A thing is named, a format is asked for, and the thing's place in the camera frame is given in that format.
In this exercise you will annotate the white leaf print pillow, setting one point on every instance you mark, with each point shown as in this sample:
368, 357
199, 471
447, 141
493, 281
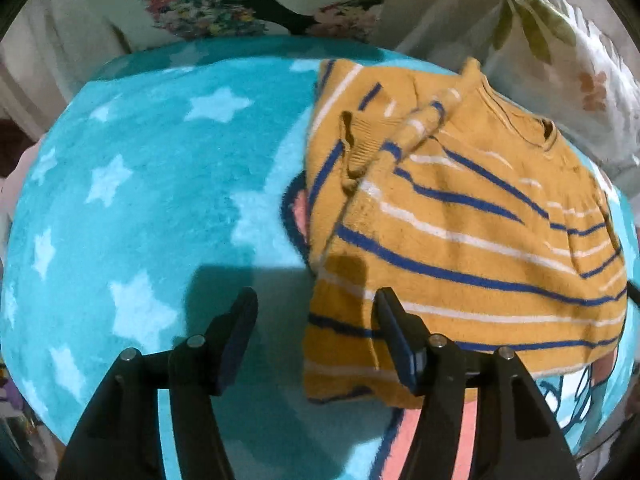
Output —
555, 45

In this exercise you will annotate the floral print bedsheet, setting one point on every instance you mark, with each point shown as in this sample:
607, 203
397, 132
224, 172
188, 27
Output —
210, 5

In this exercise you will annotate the yellow striped knit sweater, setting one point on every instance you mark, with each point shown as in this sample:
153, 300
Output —
465, 260

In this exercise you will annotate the turquoise star print blanket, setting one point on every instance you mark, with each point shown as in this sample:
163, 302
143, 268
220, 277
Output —
150, 220

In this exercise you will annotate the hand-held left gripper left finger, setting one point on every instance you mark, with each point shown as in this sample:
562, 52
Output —
235, 347

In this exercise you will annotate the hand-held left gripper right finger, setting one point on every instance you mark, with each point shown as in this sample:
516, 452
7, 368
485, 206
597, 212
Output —
400, 347

